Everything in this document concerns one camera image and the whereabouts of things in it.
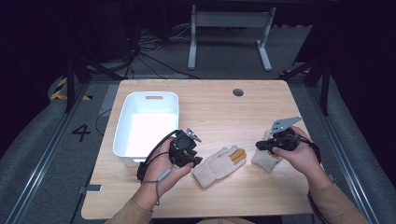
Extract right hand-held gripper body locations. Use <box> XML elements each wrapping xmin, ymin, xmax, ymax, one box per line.
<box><xmin>267</xmin><ymin>116</ymin><xmax>304</xmax><ymax>153</ymax></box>

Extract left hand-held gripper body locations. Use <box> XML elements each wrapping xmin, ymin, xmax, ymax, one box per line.
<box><xmin>168</xmin><ymin>127</ymin><xmax>204</xmax><ymax>169</ymax></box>

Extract beige work glove yellow fingers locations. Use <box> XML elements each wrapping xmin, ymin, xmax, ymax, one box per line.
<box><xmin>250</xmin><ymin>130</ymin><xmax>283</xmax><ymax>175</ymax></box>
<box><xmin>191</xmin><ymin>145</ymin><xmax>248</xmax><ymax>189</ymax></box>

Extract white plastic bin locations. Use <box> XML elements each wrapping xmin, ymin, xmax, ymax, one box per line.
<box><xmin>112</xmin><ymin>91</ymin><xmax>180</xmax><ymax>168</ymax></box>

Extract person's right hand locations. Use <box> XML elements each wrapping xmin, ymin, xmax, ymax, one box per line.
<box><xmin>271</xmin><ymin>125</ymin><xmax>325</xmax><ymax>191</ymax></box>

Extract person's left hand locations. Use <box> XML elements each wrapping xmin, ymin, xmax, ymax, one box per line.
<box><xmin>141</xmin><ymin>136</ymin><xmax>194</xmax><ymax>200</ymax></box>

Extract black metal stand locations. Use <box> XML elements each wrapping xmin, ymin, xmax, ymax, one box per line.
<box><xmin>64</xmin><ymin>54</ymin><xmax>125</xmax><ymax>114</ymax></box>
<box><xmin>278</xmin><ymin>57</ymin><xmax>332</xmax><ymax>117</ymax></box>

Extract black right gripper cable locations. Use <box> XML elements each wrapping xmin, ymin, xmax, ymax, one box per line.
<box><xmin>292</xmin><ymin>133</ymin><xmax>332</xmax><ymax>224</ymax></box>

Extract grey wrist strap cord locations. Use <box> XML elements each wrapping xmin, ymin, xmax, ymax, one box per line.
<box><xmin>141</xmin><ymin>167</ymin><xmax>175</xmax><ymax>207</ymax></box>

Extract thin black cable loop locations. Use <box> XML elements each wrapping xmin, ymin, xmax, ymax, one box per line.
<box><xmin>94</xmin><ymin>107</ymin><xmax>113</xmax><ymax>137</ymax></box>

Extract bundle of black floor cables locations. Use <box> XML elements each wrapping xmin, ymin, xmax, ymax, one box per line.
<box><xmin>122</xmin><ymin>24</ymin><xmax>202</xmax><ymax>80</ymax></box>

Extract white metal desk frame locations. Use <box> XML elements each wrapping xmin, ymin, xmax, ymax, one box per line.
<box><xmin>187</xmin><ymin>4</ymin><xmax>277</xmax><ymax>73</ymax></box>

